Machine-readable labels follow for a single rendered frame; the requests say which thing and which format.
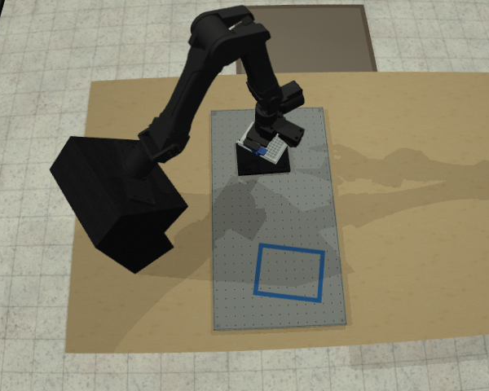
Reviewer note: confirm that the blue tape outline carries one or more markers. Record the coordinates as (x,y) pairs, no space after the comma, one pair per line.
(285,296)

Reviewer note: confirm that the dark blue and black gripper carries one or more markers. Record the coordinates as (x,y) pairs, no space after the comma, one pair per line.
(254,142)

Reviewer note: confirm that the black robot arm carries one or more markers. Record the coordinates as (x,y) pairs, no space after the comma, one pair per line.
(220,47)

